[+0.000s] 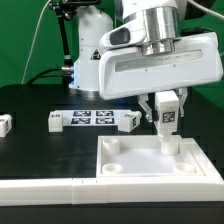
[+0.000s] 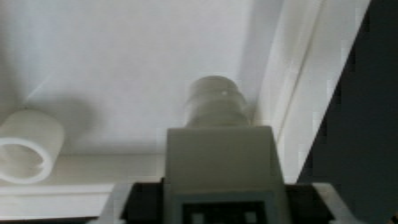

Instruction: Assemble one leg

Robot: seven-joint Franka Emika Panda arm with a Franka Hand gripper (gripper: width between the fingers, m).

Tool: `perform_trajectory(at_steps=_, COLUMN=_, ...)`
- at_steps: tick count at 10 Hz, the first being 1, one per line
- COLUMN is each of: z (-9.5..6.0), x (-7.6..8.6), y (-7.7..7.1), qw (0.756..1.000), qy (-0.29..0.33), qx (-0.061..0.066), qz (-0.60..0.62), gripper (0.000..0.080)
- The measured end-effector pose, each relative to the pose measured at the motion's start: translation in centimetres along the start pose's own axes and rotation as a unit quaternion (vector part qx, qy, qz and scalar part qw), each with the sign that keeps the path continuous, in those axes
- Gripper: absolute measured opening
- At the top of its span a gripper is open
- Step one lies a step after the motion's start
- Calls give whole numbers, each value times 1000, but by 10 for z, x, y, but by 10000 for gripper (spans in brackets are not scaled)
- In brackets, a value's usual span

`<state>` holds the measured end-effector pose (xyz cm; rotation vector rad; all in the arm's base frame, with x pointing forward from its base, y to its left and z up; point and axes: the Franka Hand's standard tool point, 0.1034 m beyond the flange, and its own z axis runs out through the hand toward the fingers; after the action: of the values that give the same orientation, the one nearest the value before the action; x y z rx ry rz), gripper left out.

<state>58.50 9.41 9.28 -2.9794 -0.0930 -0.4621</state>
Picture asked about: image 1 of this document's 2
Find white square tabletop part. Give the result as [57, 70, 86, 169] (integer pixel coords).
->
[96, 135, 205, 178]

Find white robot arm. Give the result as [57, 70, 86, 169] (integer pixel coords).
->
[70, 0, 223, 119]

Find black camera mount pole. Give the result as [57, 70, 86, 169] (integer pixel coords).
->
[48, 0, 103, 88]

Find white L-shaped obstacle fence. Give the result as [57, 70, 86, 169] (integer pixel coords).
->
[0, 138, 224, 206]

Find white cable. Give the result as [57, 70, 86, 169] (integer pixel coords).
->
[21, 0, 54, 85]

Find black cables at base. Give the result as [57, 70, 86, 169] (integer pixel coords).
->
[25, 65, 75, 86]

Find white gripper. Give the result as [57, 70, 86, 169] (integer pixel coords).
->
[99, 32, 223, 123]

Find fiducial marker sheet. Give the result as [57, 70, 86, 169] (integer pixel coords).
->
[63, 110, 122, 126]

